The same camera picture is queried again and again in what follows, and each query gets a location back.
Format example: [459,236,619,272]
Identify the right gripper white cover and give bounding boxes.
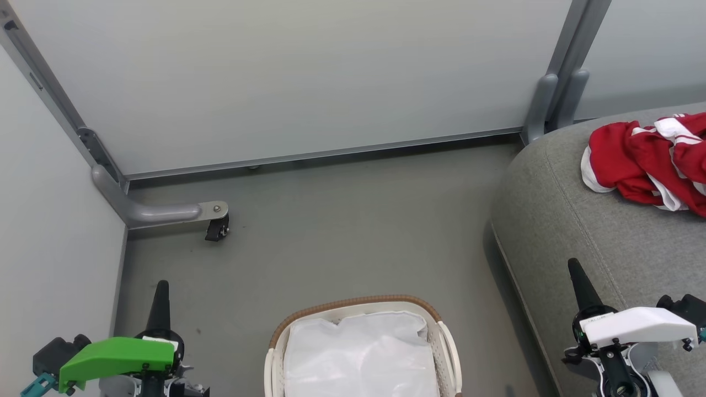
[563,257,706,366]

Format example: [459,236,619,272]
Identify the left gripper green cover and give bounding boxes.
[32,280,186,397]

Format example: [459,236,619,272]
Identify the red garment white stripes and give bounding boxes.
[629,112,706,217]

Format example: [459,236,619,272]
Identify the white laundry basket brown rim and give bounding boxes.
[264,295,463,397]

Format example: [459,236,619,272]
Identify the grey fabric sofa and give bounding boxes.
[490,102,706,397]

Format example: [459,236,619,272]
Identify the grey partition foot tube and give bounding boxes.
[91,164,229,230]

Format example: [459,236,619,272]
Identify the black caster wheel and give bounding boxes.
[205,214,231,243]

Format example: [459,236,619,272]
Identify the grey partition post with feet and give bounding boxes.
[521,0,613,146]

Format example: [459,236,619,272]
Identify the grey partition bottom rail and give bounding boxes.
[124,127,526,181]

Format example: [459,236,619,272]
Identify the grey partition corner post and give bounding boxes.
[0,0,131,194]

